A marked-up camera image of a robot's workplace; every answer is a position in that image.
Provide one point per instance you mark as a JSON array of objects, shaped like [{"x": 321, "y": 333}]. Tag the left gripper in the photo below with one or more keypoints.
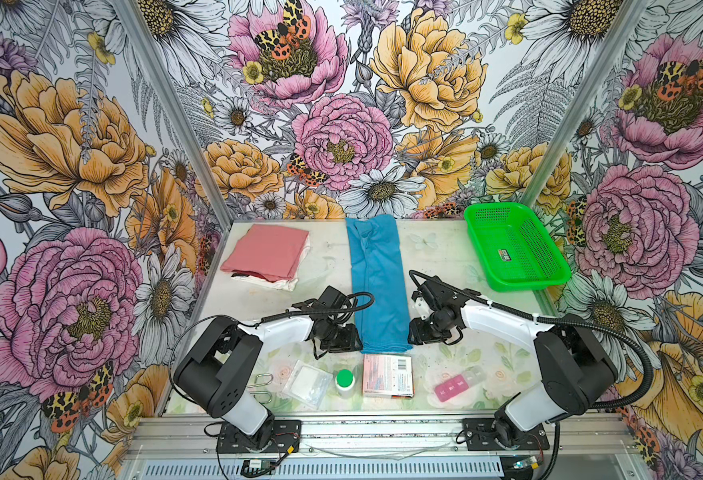
[{"x": 348, "y": 343}]

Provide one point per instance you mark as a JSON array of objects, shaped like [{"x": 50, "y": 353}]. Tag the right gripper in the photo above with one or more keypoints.
[{"x": 418, "y": 335}]

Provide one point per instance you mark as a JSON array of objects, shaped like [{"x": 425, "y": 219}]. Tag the blue t shirt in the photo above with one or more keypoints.
[{"x": 377, "y": 268}]

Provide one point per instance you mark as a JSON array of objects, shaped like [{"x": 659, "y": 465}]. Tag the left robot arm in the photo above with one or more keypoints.
[{"x": 215, "y": 371}]

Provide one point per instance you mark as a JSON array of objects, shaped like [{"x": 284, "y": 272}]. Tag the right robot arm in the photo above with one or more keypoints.
[{"x": 574, "y": 368}]

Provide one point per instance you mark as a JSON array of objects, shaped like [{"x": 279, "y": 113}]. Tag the green capped small bottle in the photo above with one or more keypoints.
[{"x": 345, "y": 382}]

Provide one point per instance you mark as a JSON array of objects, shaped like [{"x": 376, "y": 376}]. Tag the clear plastic bag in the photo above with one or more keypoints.
[{"x": 308, "y": 385}]

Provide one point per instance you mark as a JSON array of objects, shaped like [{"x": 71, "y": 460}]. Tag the pink pill organizer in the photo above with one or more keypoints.
[{"x": 457, "y": 384}]

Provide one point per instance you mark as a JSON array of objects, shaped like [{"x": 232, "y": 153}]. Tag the pink printed card box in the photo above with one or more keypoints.
[{"x": 388, "y": 376}]

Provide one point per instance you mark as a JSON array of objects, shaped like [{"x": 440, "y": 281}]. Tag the folded red t shirt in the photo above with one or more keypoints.
[{"x": 268, "y": 252}]

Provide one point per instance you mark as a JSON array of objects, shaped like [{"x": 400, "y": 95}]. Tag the green plastic basket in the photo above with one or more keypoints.
[{"x": 514, "y": 248}]

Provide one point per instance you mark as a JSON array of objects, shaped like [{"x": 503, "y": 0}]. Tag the metal paper clip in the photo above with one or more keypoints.
[{"x": 259, "y": 387}]

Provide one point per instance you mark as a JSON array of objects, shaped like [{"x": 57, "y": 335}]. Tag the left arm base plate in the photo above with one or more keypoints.
[{"x": 276, "y": 436}]

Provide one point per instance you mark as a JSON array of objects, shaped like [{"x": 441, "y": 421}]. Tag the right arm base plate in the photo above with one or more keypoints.
[{"x": 490, "y": 434}]

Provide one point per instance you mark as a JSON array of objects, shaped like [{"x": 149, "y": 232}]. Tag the white vented cable duct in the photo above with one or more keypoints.
[{"x": 482, "y": 467}]

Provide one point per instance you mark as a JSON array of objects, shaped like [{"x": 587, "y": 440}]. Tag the aluminium front rail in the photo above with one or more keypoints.
[{"x": 378, "y": 433}]

